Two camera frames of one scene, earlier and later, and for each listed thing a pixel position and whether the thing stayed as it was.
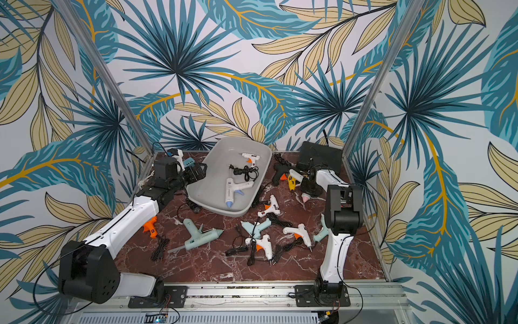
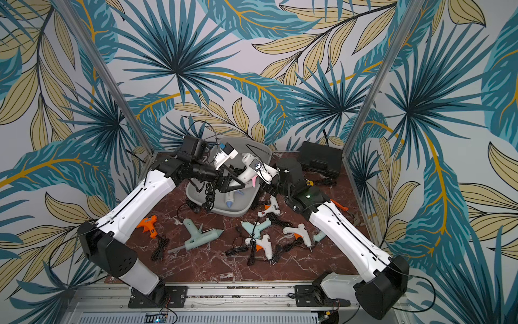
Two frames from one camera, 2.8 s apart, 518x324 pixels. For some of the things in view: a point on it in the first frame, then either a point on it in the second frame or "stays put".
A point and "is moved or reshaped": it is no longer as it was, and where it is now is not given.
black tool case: x=312 y=155 stays put
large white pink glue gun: x=299 y=177 is moved or reshaped
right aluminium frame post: x=408 y=19 stays put
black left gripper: x=194 y=177 → x=224 y=186
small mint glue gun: x=254 y=229 stays put
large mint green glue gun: x=197 y=237 stays put
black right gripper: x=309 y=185 → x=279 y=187
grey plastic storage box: x=237 y=173 stays put
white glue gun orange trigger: x=264 y=243 stays put
